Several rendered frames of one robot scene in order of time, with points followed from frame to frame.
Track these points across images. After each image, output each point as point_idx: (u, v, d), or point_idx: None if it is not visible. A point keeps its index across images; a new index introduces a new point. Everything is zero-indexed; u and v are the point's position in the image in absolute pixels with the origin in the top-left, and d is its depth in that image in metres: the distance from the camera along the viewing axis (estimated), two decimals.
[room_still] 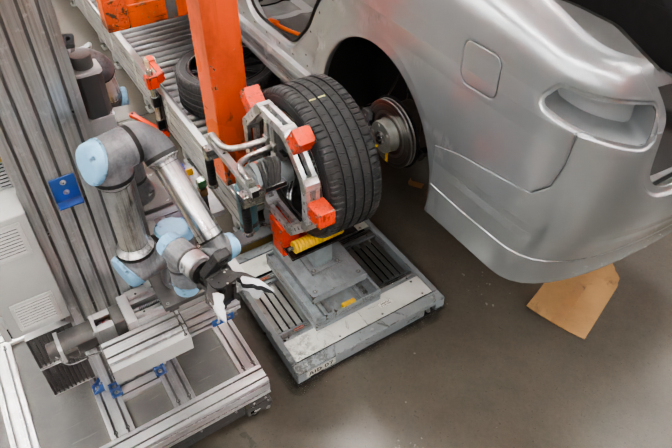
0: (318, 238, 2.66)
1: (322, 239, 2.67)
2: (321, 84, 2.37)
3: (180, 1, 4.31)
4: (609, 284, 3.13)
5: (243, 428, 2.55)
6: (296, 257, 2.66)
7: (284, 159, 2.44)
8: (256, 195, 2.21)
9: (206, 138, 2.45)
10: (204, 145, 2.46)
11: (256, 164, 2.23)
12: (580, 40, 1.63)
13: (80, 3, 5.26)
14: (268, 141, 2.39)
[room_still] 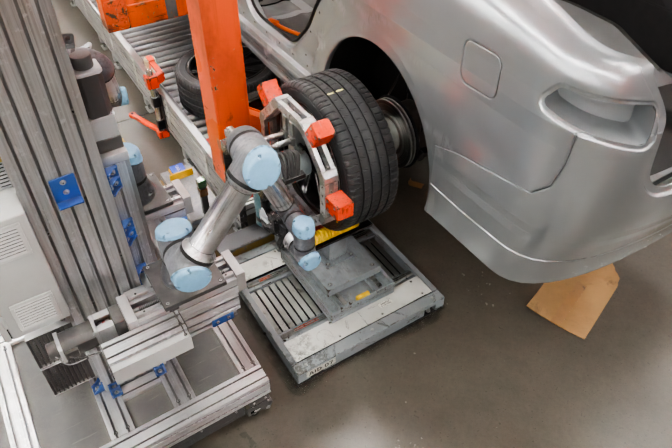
0: (334, 231, 2.69)
1: (338, 232, 2.70)
2: (339, 78, 2.41)
3: (180, 1, 4.31)
4: (609, 284, 3.13)
5: (243, 428, 2.55)
6: None
7: (302, 153, 2.47)
8: None
9: (225, 132, 2.49)
10: (223, 139, 2.49)
11: None
12: (580, 40, 1.63)
13: (80, 3, 5.26)
14: (286, 135, 2.42)
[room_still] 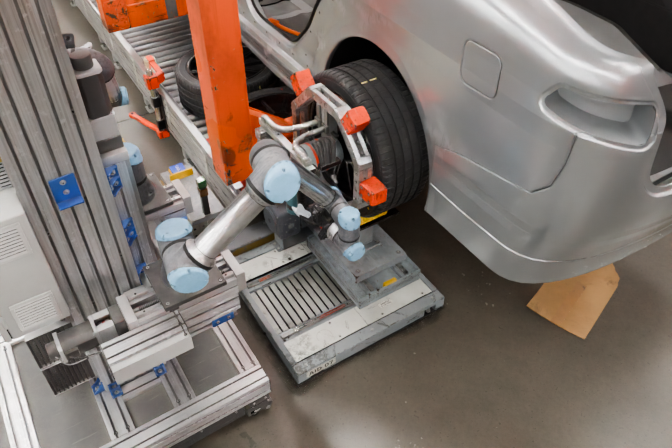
0: (363, 218, 2.75)
1: (367, 219, 2.76)
2: (371, 68, 2.47)
3: (180, 1, 4.31)
4: (609, 284, 3.13)
5: (243, 428, 2.55)
6: None
7: (334, 140, 2.54)
8: (313, 173, 2.30)
9: (259, 120, 2.55)
10: (257, 127, 2.55)
11: (312, 144, 2.33)
12: (580, 40, 1.63)
13: (80, 3, 5.26)
14: (320, 123, 2.49)
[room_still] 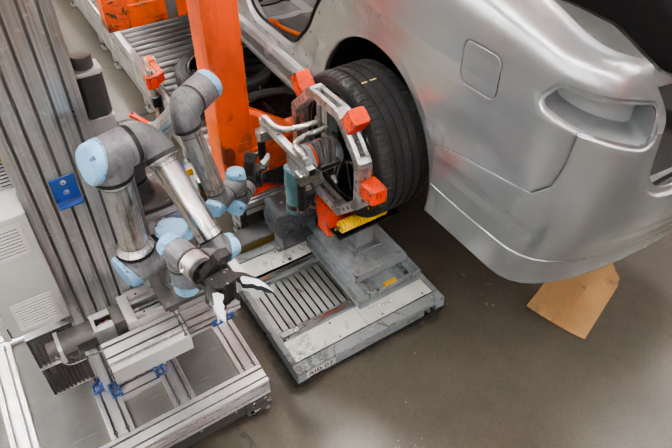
0: (363, 218, 2.75)
1: (367, 219, 2.76)
2: (371, 68, 2.47)
3: (180, 1, 4.31)
4: (609, 284, 3.13)
5: (243, 428, 2.55)
6: (342, 237, 2.76)
7: (334, 140, 2.54)
8: (313, 173, 2.30)
9: (259, 120, 2.55)
10: (257, 127, 2.55)
11: (312, 144, 2.33)
12: (580, 40, 1.63)
13: (80, 3, 5.26)
14: (320, 123, 2.49)
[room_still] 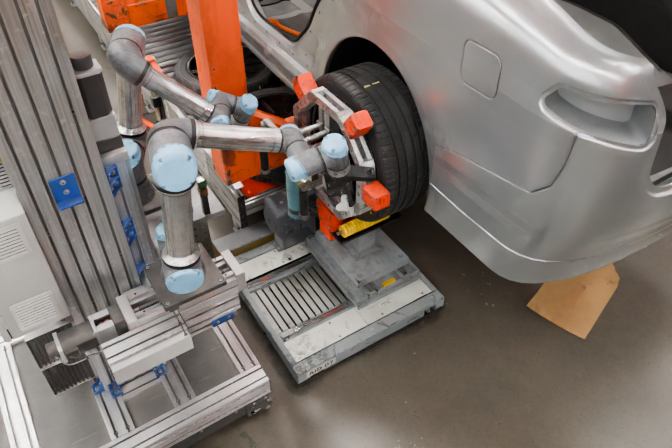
0: (365, 222, 2.73)
1: (369, 223, 2.74)
2: (374, 71, 2.45)
3: (180, 1, 4.31)
4: (609, 284, 3.13)
5: (243, 428, 2.55)
6: (344, 241, 2.74)
7: None
8: (315, 178, 2.28)
9: (261, 124, 2.53)
10: None
11: None
12: (580, 40, 1.63)
13: (80, 3, 5.26)
14: (322, 127, 2.47)
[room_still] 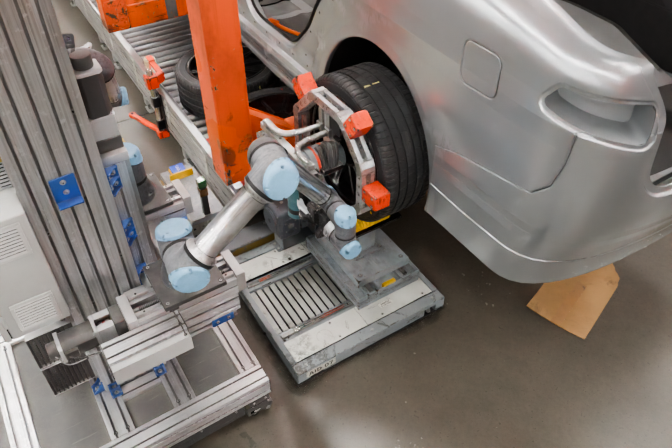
0: (365, 222, 2.73)
1: (369, 223, 2.74)
2: (374, 71, 2.45)
3: (180, 1, 4.31)
4: (609, 284, 3.13)
5: (243, 428, 2.55)
6: None
7: (337, 144, 2.52)
8: None
9: (261, 124, 2.53)
10: (259, 131, 2.53)
11: (314, 148, 2.31)
12: (580, 40, 1.63)
13: (80, 3, 5.26)
14: (322, 127, 2.47)
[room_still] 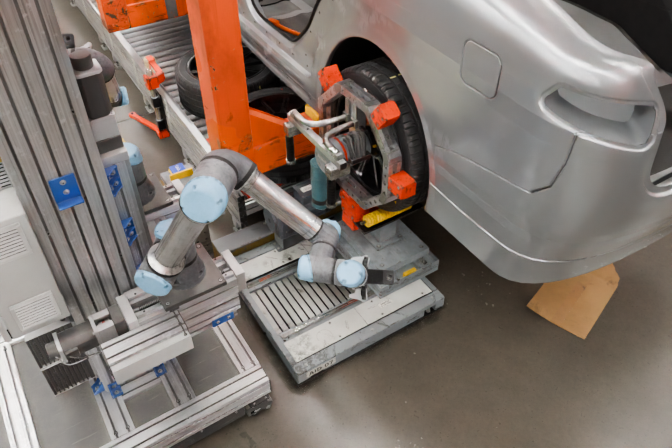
0: (388, 212, 2.78)
1: (392, 214, 2.79)
2: None
3: (180, 1, 4.31)
4: (609, 284, 3.13)
5: (243, 428, 2.55)
6: (368, 231, 2.79)
7: None
8: (344, 167, 2.33)
9: (288, 115, 2.58)
10: (286, 122, 2.58)
11: (343, 138, 2.35)
12: (580, 40, 1.63)
13: (80, 3, 5.26)
14: (348, 118, 2.52)
